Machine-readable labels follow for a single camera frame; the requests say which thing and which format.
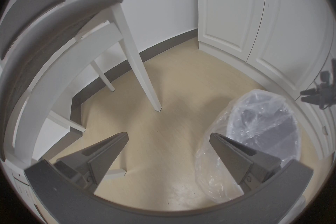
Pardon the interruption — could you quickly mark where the grey and white chair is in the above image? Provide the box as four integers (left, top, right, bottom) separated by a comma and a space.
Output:
0, 0, 163, 184

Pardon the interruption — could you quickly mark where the white wardrobe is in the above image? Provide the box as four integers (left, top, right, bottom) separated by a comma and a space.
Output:
193, 0, 336, 161

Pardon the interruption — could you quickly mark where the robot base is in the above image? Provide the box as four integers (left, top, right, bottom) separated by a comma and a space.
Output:
5, 160, 42, 221

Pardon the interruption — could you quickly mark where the clear plastic bag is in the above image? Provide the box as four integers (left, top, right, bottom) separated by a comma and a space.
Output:
194, 89, 301, 204

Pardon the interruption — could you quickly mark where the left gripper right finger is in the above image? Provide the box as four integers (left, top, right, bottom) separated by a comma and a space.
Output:
209, 132, 283, 192

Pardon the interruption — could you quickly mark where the white trash bin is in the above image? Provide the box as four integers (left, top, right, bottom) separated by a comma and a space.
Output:
202, 90, 301, 200

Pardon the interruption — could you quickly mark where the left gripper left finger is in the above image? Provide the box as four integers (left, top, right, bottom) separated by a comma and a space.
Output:
54, 132, 129, 193

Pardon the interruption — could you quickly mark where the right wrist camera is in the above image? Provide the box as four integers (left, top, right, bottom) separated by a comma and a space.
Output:
319, 70, 331, 85

